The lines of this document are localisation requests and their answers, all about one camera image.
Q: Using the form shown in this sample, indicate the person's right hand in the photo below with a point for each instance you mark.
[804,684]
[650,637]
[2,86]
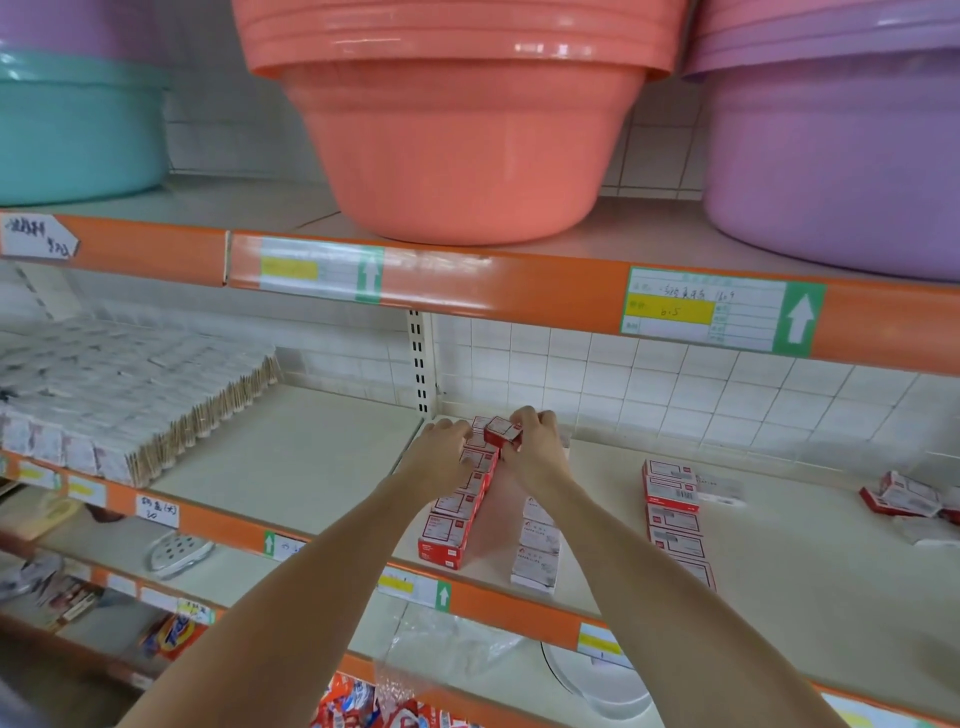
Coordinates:
[540,453]

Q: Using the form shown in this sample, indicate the person's left hand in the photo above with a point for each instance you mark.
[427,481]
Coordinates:
[435,461]

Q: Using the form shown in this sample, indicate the white shelf with orange edges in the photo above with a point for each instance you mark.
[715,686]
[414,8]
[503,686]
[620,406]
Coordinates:
[300,450]

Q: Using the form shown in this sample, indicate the pile of red white boxes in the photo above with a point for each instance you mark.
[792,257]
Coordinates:
[908,492]

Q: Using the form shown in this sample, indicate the person's right forearm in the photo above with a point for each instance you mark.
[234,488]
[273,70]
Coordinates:
[675,615]

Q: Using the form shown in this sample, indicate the person's left forearm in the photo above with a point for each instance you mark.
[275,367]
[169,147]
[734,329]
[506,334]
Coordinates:
[285,615]

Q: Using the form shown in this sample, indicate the white perforated shelf upright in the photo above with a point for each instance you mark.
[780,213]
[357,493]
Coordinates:
[425,363]

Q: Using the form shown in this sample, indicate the small price label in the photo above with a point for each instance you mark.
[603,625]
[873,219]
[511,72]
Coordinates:
[86,491]
[285,546]
[878,711]
[603,645]
[36,474]
[414,588]

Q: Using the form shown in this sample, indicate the clear plastic bag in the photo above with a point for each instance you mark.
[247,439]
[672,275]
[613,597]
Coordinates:
[450,638]

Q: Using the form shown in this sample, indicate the large label with green arrow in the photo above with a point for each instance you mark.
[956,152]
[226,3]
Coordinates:
[321,272]
[723,312]

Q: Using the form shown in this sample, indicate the pile of small colourful packets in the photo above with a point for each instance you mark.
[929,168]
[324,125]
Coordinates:
[360,705]

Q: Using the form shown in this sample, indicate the white handwritten label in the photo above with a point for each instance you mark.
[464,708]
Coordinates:
[38,236]
[158,512]

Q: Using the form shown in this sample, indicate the row of beige bundles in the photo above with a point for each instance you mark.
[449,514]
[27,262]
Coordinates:
[120,398]

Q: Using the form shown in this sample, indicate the orange plastic basin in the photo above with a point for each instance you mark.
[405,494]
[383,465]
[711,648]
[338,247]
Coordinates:
[465,135]

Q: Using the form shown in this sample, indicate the purple plastic basin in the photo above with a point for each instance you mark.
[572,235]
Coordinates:
[75,27]
[840,150]

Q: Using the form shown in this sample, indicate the teal plastic basin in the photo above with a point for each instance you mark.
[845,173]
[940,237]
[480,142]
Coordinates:
[75,135]

